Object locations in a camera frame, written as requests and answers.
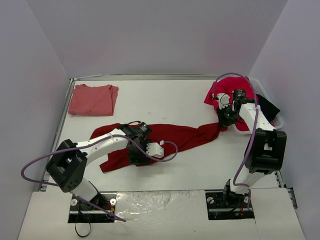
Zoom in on dark red t-shirt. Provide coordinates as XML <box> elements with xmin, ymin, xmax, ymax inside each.
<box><xmin>99</xmin><ymin>123</ymin><xmax>228</xmax><ymax>173</ymax></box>

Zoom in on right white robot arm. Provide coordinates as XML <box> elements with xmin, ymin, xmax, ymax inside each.
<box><xmin>214</xmin><ymin>89</ymin><xmax>287</xmax><ymax>207</ymax></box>

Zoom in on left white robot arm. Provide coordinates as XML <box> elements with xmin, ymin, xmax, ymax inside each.
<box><xmin>45</xmin><ymin>122</ymin><xmax>152</xmax><ymax>209</ymax></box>

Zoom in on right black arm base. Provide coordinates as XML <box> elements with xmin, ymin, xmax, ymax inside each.
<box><xmin>205</xmin><ymin>186</ymin><xmax>255</xmax><ymax>221</ymax></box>

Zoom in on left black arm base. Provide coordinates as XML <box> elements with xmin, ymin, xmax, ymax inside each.
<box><xmin>67</xmin><ymin>191</ymin><xmax>118</xmax><ymax>224</ymax></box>

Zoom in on bright pink t-shirt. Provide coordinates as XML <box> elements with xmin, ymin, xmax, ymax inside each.
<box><xmin>203</xmin><ymin>76</ymin><xmax>257</xmax><ymax>133</ymax></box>

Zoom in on black garment in basket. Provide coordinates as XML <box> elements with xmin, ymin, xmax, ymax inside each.
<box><xmin>256</xmin><ymin>94</ymin><xmax>280</xmax><ymax>122</ymax></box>

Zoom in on white plastic laundry basket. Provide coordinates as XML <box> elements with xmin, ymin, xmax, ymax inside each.
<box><xmin>249</xmin><ymin>77</ymin><xmax>284</xmax><ymax>130</ymax></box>

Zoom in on white foreground cover board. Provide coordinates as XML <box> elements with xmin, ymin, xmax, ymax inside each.
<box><xmin>19</xmin><ymin>188</ymin><xmax>304</xmax><ymax>240</ymax></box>

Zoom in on folded salmon pink t-shirt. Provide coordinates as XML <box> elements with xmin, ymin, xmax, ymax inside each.
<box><xmin>68</xmin><ymin>84</ymin><xmax>119</xmax><ymax>117</ymax></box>

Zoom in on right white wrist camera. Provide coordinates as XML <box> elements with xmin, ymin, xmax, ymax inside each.
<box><xmin>212</xmin><ymin>92</ymin><xmax>232</xmax><ymax>110</ymax></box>

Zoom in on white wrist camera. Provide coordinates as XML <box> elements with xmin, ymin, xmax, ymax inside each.
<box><xmin>212</xmin><ymin>92</ymin><xmax>232</xmax><ymax>110</ymax></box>
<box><xmin>146</xmin><ymin>140</ymin><xmax>165</xmax><ymax>158</ymax></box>

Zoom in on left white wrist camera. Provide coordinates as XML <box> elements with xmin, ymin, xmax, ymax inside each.
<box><xmin>146</xmin><ymin>140</ymin><xmax>165</xmax><ymax>158</ymax></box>

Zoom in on thin black cable loop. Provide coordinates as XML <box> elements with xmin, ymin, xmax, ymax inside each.
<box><xmin>74</xmin><ymin>204</ymin><xmax>92</xmax><ymax>238</ymax></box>

